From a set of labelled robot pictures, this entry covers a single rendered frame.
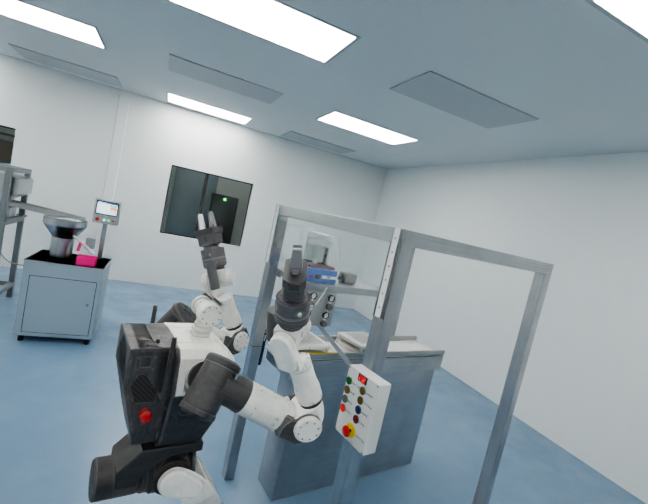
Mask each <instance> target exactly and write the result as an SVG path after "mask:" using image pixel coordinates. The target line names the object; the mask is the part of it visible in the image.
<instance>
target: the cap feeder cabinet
mask: <svg viewBox="0 0 648 504"><path fill-rule="evenodd" d="M77 255H79V254H73V253H72V257H71V258H55V257H51V256H49V250H45V249H42V250H40V251H38V252H36V253H34V254H32V255H30V256H28V257H26V258H24V259H23V260H24V265H23V271H22V278H21V284H20V291H19V297H18V304H17V310H16V317H15V323H14V330H13V335H18V338H17V340H18V341H22V340H23V338H24V336H39V337H54V338H70V339H84V341H83V344H84V345H87V344H88V343H89V340H92V338H93V336H94V334H95V332H96V330H97V328H98V326H99V324H100V322H101V317H102V311H103V305H104V299H105V294H106V288H107V282H108V276H109V270H110V265H111V261H112V259H109V258H102V259H101V260H99V259H97V265H96V266H95V267H87V266H79V265H75V262H76V256H77Z"/></svg>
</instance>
